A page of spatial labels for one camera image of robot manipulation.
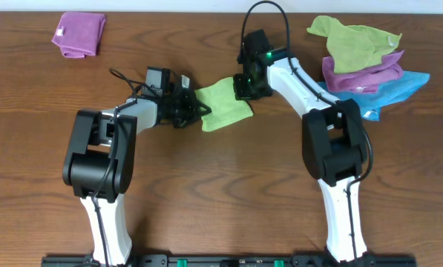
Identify crumpled purple cloth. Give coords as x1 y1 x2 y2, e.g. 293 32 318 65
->
322 50 404 94

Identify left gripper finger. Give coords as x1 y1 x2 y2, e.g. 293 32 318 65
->
183 111 206 128
191 97 211 114

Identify light green cloth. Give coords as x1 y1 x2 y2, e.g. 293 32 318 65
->
195 77 254 132

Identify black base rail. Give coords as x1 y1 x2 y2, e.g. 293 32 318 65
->
41 253 418 267

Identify folded purple cloth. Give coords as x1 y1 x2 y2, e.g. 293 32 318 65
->
52 12 106 59

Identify olive green cloth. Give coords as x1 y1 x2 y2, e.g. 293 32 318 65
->
306 16 402 74

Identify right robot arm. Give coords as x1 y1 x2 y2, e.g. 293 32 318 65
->
234 30 371 266

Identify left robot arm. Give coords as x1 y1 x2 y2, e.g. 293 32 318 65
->
62 85 211 266

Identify blue cloth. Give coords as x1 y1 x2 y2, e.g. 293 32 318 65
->
331 71 430 121

